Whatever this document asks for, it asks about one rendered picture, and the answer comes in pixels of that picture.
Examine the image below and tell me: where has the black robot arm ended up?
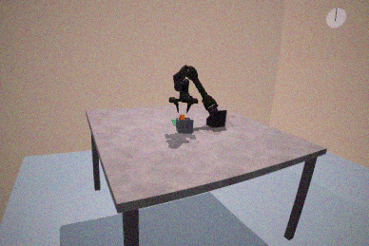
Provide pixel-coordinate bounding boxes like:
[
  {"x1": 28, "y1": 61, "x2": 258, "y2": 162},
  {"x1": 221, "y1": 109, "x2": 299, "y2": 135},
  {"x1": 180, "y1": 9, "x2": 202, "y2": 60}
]
[{"x1": 173, "y1": 65, "x2": 218, "y2": 115}]

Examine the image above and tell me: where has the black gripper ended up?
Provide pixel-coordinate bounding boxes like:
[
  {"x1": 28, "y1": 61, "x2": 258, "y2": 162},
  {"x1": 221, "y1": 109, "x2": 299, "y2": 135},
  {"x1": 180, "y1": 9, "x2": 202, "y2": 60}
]
[{"x1": 169, "y1": 90, "x2": 198, "y2": 113}]

